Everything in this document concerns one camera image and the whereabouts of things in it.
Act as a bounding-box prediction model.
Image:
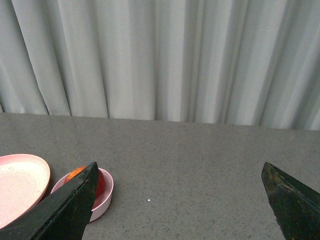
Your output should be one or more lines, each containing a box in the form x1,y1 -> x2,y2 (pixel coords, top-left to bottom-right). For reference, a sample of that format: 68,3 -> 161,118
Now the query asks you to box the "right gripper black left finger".
0,162 -> 99,240

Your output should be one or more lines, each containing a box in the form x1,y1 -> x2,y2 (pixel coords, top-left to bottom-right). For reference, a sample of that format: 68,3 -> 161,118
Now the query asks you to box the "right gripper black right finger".
261,162 -> 320,240

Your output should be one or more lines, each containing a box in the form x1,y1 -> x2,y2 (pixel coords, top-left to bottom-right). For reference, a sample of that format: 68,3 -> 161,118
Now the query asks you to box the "light pink bowl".
50,168 -> 114,223

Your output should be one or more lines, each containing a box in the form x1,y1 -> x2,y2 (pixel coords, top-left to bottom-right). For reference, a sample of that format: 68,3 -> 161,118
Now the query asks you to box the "red yellow apple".
63,166 -> 106,200

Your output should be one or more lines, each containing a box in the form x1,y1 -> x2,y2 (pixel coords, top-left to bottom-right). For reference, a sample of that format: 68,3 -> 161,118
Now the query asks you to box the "pink round plate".
0,154 -> 51,228

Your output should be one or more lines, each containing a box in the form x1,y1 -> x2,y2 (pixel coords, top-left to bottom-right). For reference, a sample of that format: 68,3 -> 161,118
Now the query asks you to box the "white pleated curtain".
0,0 -> 320,130

